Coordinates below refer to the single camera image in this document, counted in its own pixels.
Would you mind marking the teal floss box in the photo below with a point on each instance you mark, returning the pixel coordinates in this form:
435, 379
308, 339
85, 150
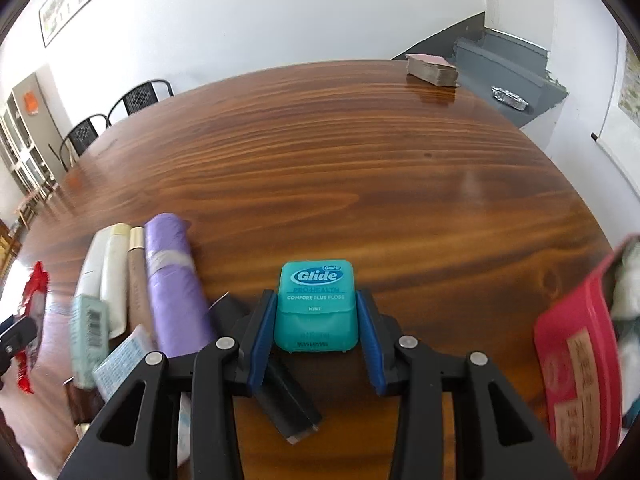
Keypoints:
315, 310

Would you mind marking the bag of cotton balls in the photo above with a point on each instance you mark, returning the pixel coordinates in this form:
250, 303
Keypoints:
627, 285

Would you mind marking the red white plastic packet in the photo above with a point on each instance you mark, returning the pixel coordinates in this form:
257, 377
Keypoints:
35, 300

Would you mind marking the pink cookie box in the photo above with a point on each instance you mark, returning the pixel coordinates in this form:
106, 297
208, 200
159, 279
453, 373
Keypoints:
575, 385

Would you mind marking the blue towel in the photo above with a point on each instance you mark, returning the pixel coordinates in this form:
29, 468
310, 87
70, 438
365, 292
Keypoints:
632, 340

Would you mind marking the foil tray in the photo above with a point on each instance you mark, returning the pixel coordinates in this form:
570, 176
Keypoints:
510, 98

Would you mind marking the beige cosmetic tube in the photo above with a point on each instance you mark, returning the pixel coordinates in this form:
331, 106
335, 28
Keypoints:
137, 280

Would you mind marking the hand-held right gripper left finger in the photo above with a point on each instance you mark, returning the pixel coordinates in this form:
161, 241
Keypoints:
262, 330

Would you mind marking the hanging wall scroll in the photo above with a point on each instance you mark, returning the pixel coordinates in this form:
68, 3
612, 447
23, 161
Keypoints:
631, 90

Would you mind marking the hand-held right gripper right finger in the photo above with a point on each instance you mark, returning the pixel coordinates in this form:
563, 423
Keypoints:
367, 340

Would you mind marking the stack of cards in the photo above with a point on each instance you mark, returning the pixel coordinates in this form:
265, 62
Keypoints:
432, 72

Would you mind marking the grey stairs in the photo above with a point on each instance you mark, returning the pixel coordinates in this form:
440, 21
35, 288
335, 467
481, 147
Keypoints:
500, 67

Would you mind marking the white tube with cream cap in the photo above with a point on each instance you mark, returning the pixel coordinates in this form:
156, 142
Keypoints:
114, 285

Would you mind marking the purple bag roll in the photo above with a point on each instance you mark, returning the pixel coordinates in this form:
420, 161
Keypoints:
172, 285

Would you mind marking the white flat cosmetic tube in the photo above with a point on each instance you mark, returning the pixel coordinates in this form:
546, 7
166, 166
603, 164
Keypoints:
92, 265

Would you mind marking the white wipe packet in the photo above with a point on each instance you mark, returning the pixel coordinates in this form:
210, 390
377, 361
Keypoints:
120, 365

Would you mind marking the glass door bookcase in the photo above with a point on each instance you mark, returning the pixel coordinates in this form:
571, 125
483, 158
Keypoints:
20, 160

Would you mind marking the pale green box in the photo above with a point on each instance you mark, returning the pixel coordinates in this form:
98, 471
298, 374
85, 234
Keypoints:
85, 345

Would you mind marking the grey cabinet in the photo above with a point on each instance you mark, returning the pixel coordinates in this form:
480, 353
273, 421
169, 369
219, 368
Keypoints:
45, 132

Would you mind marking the framed wall picture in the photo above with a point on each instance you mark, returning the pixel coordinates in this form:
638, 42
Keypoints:
70, 2

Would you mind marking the orange sticker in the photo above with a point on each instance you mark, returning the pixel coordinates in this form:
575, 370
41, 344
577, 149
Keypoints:
31, 102

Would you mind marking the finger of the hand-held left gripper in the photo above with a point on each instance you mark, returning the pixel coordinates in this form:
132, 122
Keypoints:
17, 335

